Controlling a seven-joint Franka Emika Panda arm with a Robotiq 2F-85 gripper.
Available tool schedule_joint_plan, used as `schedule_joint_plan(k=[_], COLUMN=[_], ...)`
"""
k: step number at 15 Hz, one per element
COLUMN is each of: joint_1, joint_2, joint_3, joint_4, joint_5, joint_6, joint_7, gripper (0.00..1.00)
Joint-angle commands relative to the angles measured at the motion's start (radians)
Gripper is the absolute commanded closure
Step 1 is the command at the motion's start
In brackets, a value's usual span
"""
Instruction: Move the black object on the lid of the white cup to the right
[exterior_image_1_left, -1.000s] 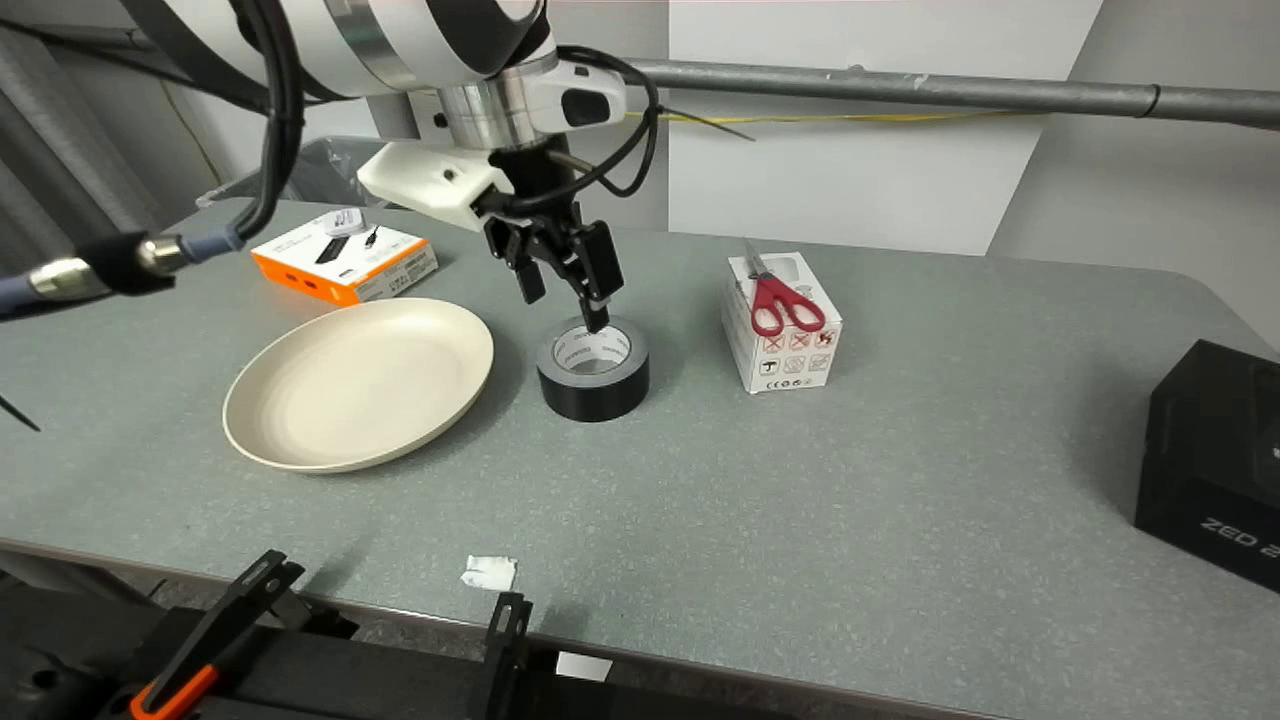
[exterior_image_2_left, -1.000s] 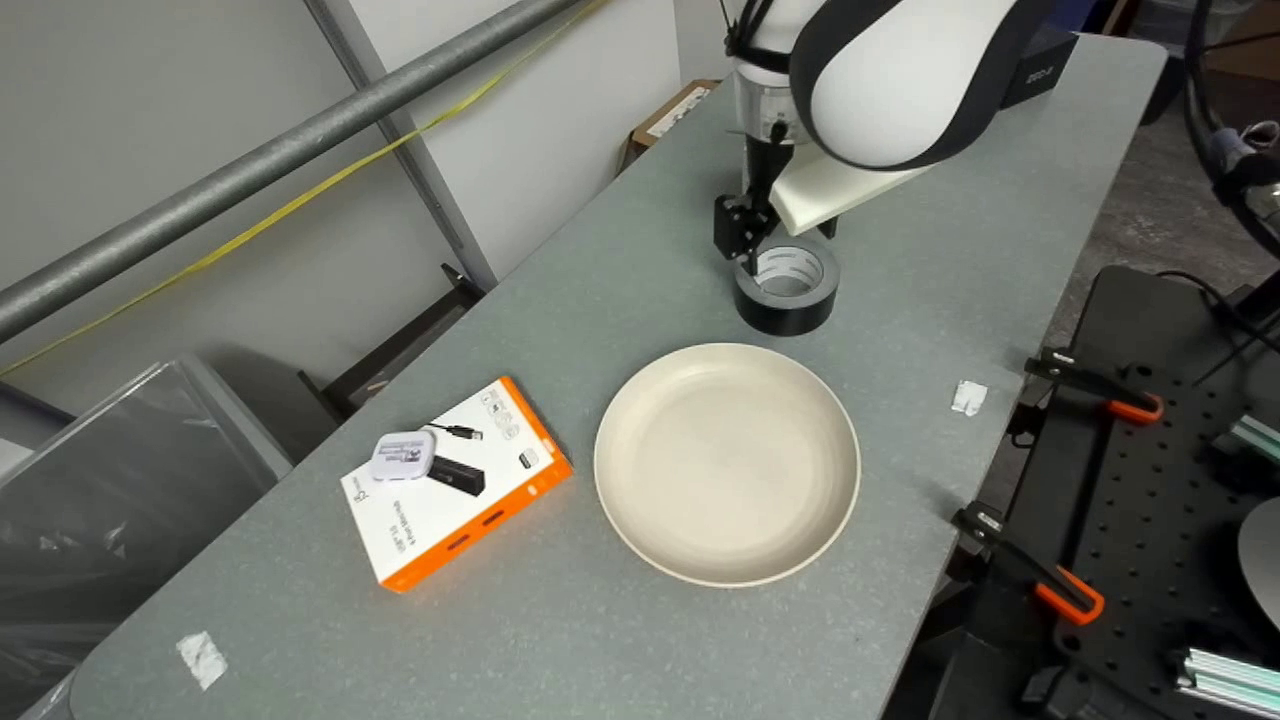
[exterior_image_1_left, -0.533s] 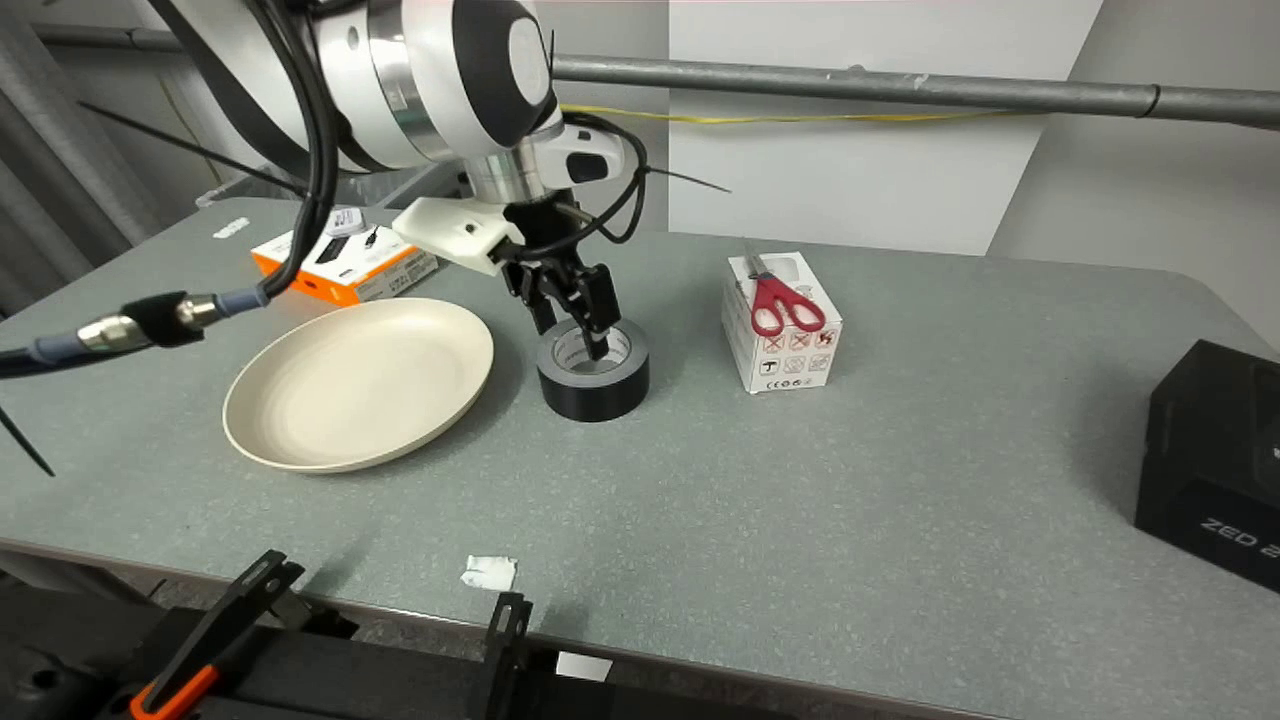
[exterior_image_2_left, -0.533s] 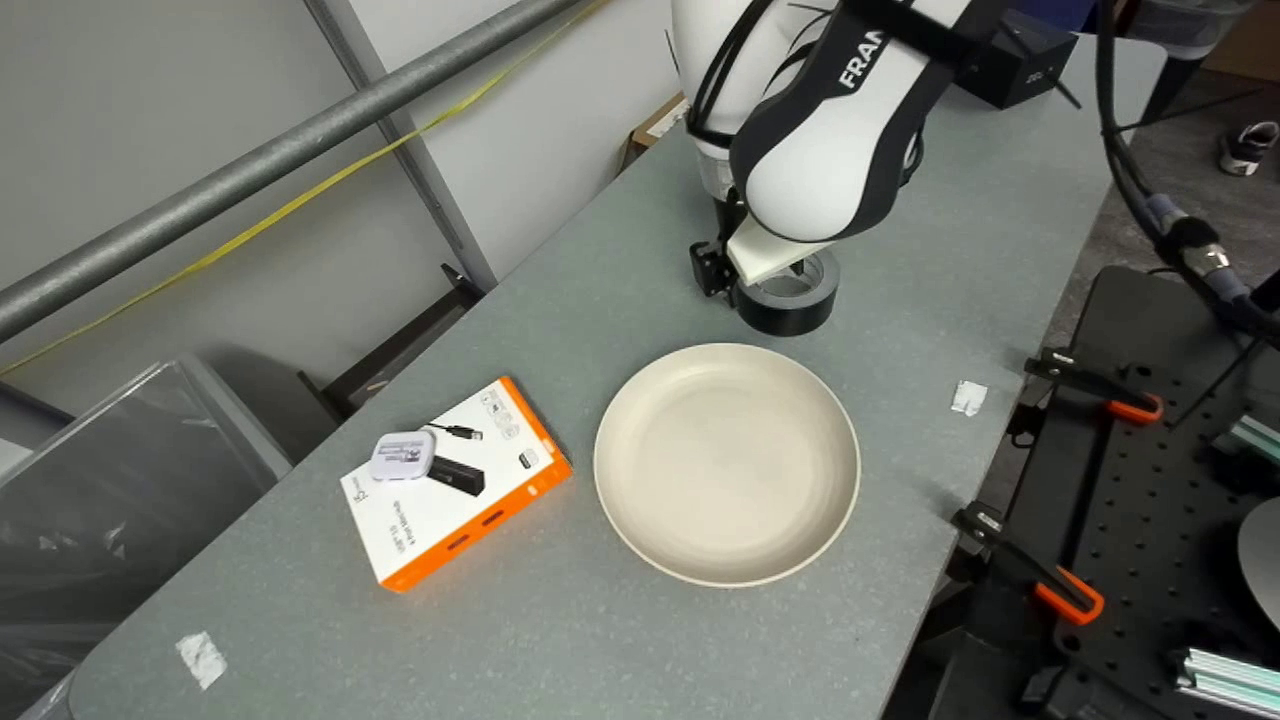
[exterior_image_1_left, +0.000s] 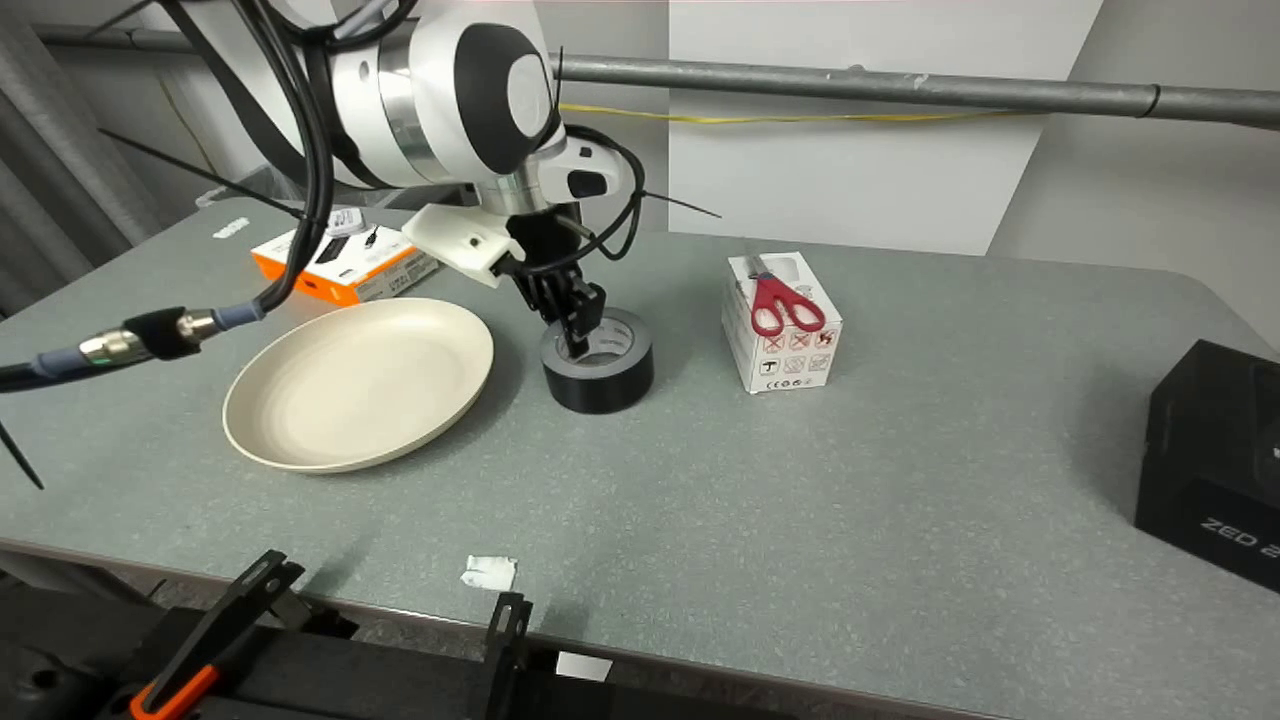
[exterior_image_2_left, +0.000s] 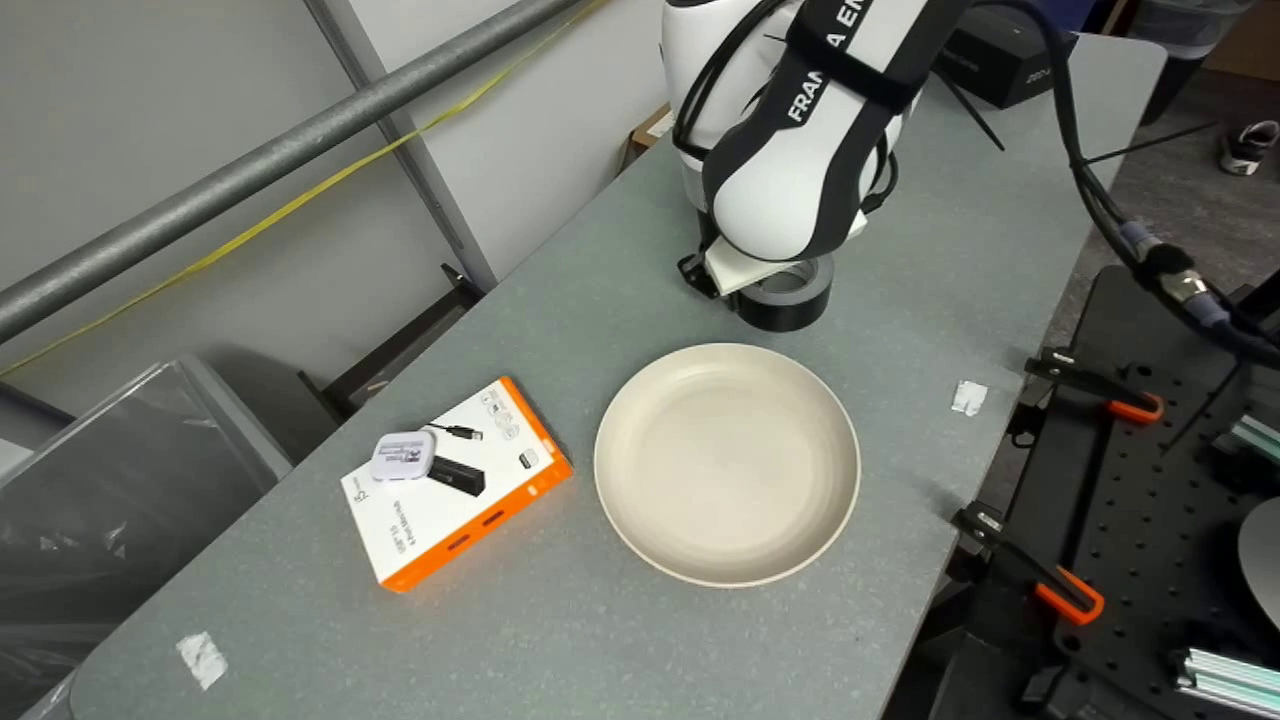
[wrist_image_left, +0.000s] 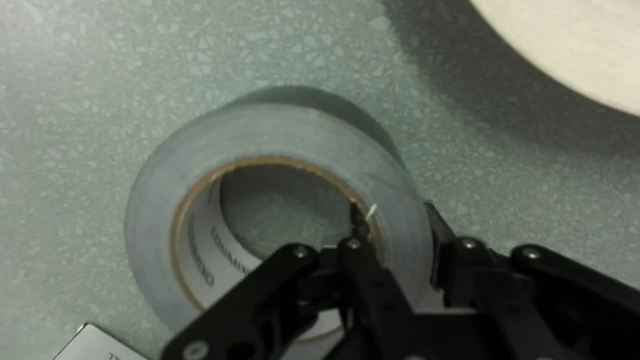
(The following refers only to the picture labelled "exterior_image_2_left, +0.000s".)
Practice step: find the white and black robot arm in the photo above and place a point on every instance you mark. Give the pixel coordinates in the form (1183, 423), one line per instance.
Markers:
(802, 161)

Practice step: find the cream round plate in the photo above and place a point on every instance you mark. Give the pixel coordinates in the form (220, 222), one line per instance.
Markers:
(726, 466)

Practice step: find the orange and white product box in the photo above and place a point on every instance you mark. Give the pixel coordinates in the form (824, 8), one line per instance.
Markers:
(461, 515)

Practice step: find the white tape piece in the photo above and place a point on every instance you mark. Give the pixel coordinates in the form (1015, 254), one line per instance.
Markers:
(203, 657)
(968, 398)

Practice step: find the grey metal pipe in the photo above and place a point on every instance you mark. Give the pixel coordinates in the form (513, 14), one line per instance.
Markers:
(266, 152)

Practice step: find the black box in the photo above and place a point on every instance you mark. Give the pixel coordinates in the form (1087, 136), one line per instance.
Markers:
(1002, 54)

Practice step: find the black perforated breadboard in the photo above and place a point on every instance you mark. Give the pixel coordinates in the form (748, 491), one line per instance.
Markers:
(1145, 533)

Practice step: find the dark grey plastic bin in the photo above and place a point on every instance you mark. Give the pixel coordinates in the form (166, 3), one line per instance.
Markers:
(122, 523)

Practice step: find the grey shoe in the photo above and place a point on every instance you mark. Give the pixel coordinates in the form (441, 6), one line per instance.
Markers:
(1251, 146)

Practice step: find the grey round disc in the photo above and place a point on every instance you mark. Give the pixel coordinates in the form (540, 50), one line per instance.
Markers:
(1264, 563)

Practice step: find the aluminium extrusion profile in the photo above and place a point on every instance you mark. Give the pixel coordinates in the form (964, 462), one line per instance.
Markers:
(1235, 680)

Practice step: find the grey metal frame bar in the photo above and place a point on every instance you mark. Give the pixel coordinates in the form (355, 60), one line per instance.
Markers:
(406, 152)

